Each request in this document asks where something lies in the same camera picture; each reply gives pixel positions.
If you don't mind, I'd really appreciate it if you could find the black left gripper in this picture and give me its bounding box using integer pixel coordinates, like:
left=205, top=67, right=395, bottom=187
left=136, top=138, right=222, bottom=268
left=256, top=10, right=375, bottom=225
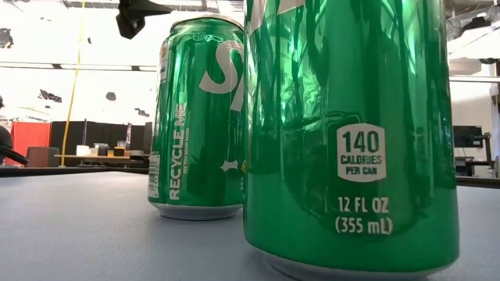
left=115, top=0, right=173, bottom=41

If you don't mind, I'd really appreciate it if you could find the green Sprite can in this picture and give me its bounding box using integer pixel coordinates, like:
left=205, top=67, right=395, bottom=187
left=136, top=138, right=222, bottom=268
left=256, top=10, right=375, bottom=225
left=147, top=15, right=246, bottom=222
left=241, top=0, right=461, bottom=281

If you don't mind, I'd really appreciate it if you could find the long ceiling light strip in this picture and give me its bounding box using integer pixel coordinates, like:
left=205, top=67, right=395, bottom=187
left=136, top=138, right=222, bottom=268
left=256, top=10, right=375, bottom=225
left=0, top=61, right=158, bottom=73
left=448, top=74, right=500, bottom=84

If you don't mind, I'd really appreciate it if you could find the dark background desk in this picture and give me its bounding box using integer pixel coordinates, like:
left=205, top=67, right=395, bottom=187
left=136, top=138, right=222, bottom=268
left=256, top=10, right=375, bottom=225
left=50, top=119, right=154, bottom=168

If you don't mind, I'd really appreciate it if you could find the red background object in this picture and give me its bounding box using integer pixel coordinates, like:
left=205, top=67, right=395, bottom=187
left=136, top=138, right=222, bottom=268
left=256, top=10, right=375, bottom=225
left=10, top=120, right=52, bottom=167

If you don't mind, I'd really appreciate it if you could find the brown box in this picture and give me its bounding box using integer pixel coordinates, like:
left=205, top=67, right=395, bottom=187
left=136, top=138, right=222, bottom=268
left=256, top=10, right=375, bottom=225
left=26, top=146, right=60, bottom=168

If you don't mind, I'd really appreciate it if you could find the black curved bar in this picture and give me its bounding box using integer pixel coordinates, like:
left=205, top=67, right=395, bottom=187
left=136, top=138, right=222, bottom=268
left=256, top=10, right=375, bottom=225
left=0, top=143, right=30, bottom=166

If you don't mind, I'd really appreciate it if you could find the black computer monitor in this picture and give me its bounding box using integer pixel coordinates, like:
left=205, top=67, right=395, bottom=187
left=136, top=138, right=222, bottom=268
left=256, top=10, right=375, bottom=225
left=452, top=124, right=484, bottom=149

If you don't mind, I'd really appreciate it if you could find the dark office desk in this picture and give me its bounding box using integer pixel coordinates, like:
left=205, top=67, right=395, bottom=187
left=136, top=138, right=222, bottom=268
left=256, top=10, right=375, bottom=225
left=455, top=155, right=497, bottom=177

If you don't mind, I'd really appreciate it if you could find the black monitor stand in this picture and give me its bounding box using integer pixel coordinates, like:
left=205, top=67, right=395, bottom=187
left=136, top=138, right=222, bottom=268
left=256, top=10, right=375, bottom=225
left=482, top=131, right=495, bottom=169

